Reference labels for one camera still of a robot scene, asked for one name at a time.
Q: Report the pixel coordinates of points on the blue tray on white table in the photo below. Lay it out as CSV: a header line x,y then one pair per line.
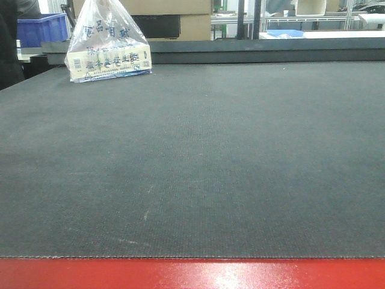
x,y
286,34

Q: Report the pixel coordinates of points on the dark grey table mat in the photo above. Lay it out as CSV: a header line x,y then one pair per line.
x,y
196,161

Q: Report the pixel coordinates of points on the white background table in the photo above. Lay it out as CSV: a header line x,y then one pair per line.
x,y
335,34

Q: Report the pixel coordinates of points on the person in dark clothing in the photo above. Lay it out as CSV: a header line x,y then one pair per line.
x,y
11,11

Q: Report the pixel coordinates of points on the clear printed plastic bag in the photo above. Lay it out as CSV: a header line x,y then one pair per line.
x,y
102,24

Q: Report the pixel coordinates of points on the dark grey raised shelf board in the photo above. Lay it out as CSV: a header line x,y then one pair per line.
x,y
233,51

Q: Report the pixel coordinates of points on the blue plastic bin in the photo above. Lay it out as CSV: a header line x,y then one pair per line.
x,y
49,28

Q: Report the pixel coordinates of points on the large cardboard box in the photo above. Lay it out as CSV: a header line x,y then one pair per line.
x,y
168,21

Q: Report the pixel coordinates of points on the black vertical post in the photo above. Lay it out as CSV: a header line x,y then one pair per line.
x,y
256,19

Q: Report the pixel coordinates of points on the cream printed box in bag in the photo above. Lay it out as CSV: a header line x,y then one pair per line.
x,y
95,64

